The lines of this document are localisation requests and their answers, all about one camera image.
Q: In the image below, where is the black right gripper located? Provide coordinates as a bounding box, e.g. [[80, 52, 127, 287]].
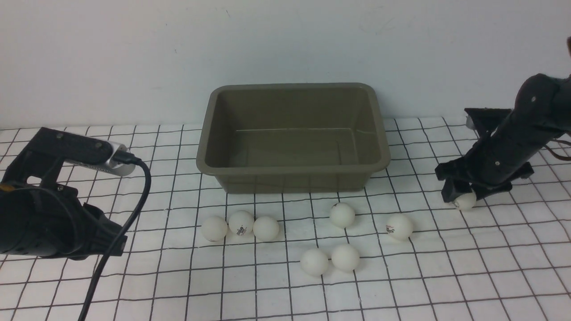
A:
[[435, 109, 534, 203]]

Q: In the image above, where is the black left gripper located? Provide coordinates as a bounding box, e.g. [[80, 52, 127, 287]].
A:
[[0, 183, 127, 260]]

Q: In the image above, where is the white ping-pong ball with logo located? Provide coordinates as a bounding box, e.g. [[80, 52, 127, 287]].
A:
[[227, 210, 255, 236]]

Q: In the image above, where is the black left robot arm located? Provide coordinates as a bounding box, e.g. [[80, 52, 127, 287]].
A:
[[0, 183, 127, 260]]

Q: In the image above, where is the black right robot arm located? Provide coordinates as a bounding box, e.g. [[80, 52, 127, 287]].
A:
[[435, 74, 571, 206]]

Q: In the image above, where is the white black-grid tablecloth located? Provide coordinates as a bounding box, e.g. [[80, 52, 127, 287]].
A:
[[0, 115, 571, 321]]

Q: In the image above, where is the olive green plastic bin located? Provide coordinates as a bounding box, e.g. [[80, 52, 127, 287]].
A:
[[196, 82, 391, 194]]

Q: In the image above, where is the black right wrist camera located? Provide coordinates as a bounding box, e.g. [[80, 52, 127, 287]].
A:
[[464, 108, 512, 136]]

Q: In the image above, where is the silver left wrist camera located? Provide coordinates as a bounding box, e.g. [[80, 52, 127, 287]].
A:
[[2, 127, 137, 184]]

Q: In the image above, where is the black left camera cable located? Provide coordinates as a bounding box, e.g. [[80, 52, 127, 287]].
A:
[[78, 151, 152, 321]]

